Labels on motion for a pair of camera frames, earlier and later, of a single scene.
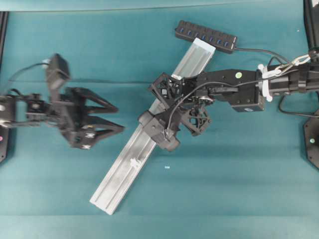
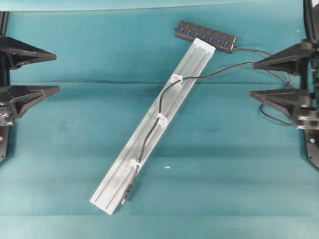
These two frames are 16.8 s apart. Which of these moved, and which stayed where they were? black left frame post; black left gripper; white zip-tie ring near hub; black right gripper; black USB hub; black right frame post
Moved: black left gripper; black right gripper
Stayed: white zip-tie ring near hub; black left frame post; black USB hub; black right frame post
